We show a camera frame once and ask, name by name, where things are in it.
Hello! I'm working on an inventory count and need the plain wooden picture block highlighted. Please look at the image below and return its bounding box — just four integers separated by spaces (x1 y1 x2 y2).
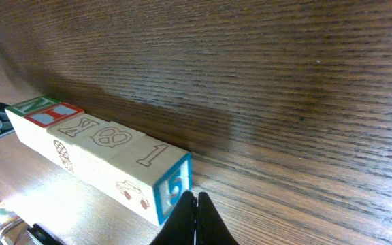
58 114 108 183

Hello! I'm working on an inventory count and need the wooden block blue corner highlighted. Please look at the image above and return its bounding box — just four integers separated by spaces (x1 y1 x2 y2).
110 136 192 226

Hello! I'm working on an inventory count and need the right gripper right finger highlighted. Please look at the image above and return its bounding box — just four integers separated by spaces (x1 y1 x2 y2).
195 192 238 245

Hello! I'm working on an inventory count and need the wooden block green side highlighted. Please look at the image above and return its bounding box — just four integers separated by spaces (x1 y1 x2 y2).
42 102 84 173

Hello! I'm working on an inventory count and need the wooden block red side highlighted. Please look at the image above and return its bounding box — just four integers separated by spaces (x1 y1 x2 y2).
5 96 60 160

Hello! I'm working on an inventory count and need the wooden block red corner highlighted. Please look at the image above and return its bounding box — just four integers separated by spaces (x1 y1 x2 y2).
89 122 147 207

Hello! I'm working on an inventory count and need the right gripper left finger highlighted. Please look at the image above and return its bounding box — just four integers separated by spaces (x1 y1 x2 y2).
150 191 197 245

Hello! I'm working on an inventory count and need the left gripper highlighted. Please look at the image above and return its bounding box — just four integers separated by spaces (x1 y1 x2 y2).
0 218 63 245

